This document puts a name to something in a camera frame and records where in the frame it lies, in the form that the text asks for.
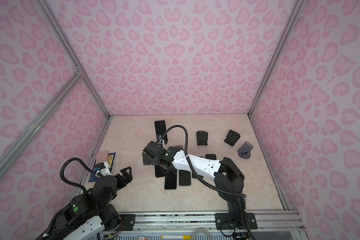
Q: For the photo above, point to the round stand of centre phone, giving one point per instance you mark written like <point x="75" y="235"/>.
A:
<point x="179" y="147"/>

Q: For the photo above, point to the yellow white marker pen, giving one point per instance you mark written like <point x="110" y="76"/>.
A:
<point x="176" y="237"/>

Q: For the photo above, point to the right corner aluminium profile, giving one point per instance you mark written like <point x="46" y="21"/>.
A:
<point x="296" y="11"/>

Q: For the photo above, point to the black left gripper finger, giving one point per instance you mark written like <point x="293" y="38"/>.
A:
<point x="127" y="174"/>
<point x="122" y="181"/>

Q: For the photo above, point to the corner aluminium profile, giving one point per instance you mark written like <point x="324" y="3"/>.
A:
<point x="296" y="11"/>
<point x="67" y="46"/>

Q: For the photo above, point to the grey round stand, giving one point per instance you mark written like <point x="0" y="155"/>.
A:
<point x="244" y="151"/>

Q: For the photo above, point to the clear plastic tube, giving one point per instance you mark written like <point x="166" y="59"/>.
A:
<point x="201" y="231"/>

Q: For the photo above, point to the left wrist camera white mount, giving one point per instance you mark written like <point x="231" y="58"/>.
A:
<point x="102" y="169"/>

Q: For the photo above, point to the silver-edged black phone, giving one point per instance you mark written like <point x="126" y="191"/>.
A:
<point x="160" y="172"/>

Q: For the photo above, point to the black folding stand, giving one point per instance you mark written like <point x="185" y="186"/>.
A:
<point x="202" y="138"/>
<point x="231" y="138"/>

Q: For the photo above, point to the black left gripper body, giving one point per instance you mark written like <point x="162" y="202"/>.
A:
<point x="111" y="199"/>

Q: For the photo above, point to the left diagonal aluminium strut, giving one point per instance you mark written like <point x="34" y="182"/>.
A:
<point x="22" y="142"/>

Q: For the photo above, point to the pink and blue cards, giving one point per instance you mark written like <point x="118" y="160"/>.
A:
<point x="103" y="156"/>

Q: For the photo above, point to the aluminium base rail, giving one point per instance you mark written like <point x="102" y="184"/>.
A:
<point x="263" y="224"/>

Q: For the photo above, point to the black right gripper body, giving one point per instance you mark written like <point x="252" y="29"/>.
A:
<point x="154" y="161"/>

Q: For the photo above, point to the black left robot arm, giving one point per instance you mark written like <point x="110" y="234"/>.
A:
<point x="91" y="212"/>

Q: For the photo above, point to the left corner aluminium profile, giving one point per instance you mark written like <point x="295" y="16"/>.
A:
<point x="67" y="46"/>

